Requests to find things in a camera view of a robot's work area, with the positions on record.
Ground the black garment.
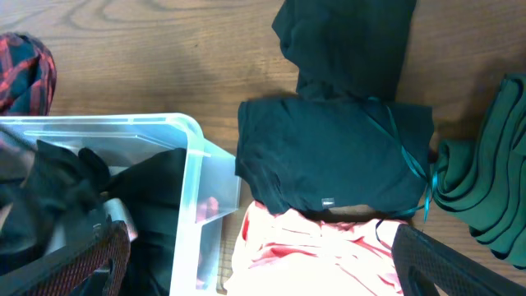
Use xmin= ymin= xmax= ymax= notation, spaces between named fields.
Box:
xmin=1 ymin=141 xmax=187 ymax=295
xmin=272 ymin=0 xmax=417 ymax=101

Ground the red navy plaid shirt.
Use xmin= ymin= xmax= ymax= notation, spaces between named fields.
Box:
xmin=1 ymin=32 xmax=57 ymax=116

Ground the green folded garment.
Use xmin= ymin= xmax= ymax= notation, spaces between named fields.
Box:
xmin=434 ymin=74 xmax=525 ymax=270

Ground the pink crumpled garment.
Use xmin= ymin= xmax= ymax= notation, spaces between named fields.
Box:
xmin=224 ymin=201 xmax=404 ymax=296

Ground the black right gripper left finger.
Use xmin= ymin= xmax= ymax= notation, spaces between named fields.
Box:
xmin=1 ymin=221 xmax=131 ymax=296

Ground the black folded garment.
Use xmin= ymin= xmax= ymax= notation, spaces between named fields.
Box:
xmin=272 ymin=0 xmax=417 ymax=101

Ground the clear plastic storage bin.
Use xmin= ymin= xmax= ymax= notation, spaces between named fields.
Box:
xmin=1 ymin=113 xmax=241 ymax=296

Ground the dark teal folded shirt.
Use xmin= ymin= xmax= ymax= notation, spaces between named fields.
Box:
xmin=236 ymin=98 xmax=434 ymax=214

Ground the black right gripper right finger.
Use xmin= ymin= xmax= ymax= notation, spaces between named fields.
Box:
xmin=392 ymin=224 xmax=525 ymax=296

